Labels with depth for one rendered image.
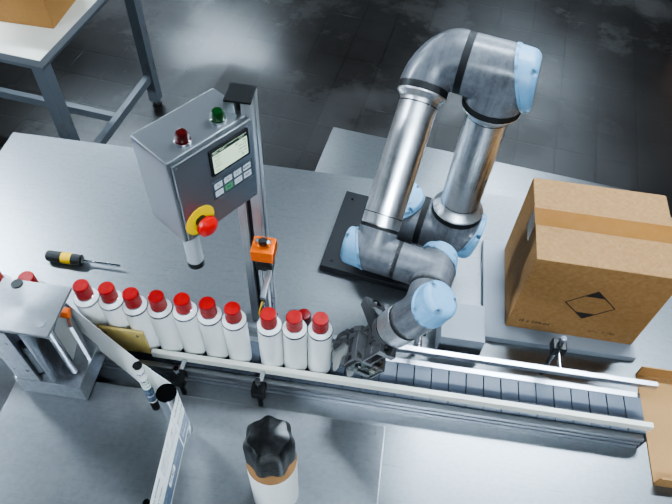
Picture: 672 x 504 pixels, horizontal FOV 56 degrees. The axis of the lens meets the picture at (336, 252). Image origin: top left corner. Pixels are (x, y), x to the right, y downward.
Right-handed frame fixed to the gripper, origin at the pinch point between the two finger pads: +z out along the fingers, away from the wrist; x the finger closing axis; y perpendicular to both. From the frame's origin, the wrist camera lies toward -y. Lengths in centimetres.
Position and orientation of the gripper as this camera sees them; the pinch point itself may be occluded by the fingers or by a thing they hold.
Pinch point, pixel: (337, 356)
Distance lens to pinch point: 137.3
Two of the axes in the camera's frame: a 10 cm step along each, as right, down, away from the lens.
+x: 8.4, 4.2, 3.4
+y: -1.4, 7.8, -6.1
